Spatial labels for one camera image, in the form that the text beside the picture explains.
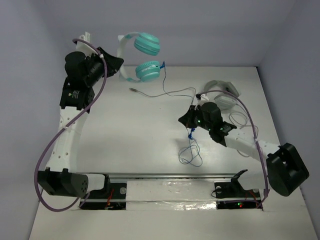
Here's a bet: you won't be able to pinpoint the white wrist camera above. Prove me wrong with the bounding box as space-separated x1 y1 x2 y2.
196 93 210 105
79 31 92 43

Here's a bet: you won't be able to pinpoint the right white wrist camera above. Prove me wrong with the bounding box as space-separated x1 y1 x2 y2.
196 93 210 105

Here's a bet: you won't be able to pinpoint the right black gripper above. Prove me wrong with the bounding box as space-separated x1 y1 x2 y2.
178 106 213 132

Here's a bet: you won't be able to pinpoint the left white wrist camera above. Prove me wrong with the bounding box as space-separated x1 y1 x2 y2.
79 31 92 43

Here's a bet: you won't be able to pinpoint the metal base rail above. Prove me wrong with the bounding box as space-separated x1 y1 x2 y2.
97 172 236 182

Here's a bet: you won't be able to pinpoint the grey white gaming headset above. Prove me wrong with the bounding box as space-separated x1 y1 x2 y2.
203 80 241 111

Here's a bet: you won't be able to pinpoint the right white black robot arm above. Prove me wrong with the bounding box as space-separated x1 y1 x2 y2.
178 102 310 197

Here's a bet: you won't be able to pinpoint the thin blue headphone cable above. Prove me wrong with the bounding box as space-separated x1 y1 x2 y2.
159 61 203 167

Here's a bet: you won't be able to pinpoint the grey headset USB cable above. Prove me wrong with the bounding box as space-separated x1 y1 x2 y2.
129 87 259 158

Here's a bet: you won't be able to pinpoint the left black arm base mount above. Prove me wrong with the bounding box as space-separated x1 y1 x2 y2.
79 178 127 211

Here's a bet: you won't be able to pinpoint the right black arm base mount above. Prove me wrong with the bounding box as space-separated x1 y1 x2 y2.
211 169 262 210

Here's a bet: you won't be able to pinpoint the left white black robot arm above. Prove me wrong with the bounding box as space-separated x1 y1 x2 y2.
35 47 124 198

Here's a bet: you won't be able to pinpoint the teal white cat-ear headphones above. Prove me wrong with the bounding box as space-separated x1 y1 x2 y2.
116 31 162 83

